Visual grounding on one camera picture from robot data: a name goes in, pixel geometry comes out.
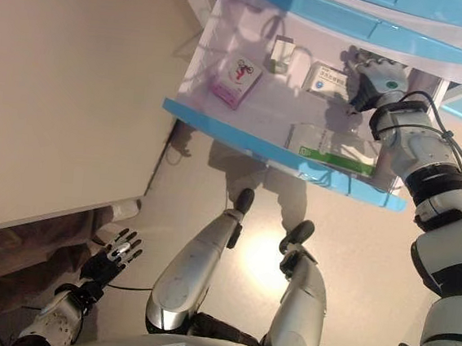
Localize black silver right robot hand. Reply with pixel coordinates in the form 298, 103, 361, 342
341, 55, 413, 117

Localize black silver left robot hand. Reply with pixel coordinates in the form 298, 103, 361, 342
78, 224, 146, 291

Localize white blue medicine box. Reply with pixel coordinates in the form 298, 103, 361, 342
301, 61, 355, 102

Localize blue white cart drawer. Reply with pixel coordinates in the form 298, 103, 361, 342
154, 0, 425, 215
210, 0, 462, 68
287, 0, 462, 31

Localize green white medicine box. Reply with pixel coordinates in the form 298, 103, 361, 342
282, 120, 382, 179

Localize pink white medicine box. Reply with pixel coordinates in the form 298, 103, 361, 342
207, 50, 266, 114

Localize white sneaker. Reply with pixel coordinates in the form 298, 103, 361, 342
107, 196, 143, 222

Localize silver left robot leg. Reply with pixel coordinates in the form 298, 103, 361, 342
143, 179, 257, 343

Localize silver robot leg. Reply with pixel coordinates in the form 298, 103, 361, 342
143, 179, 257, 343
261, 217, 336, 346

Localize brown trousers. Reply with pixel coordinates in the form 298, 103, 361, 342
0, 193, 104, 332

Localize silver right robot leg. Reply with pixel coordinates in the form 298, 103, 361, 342
261, 217, 336, 346

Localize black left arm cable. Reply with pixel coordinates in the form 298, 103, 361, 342
77, 279, 154, 326

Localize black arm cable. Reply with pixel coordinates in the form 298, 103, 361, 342
77, 279, 154, 326
389, 89, 462, 191

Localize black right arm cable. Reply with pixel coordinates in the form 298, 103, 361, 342
389, 89, 462, 191

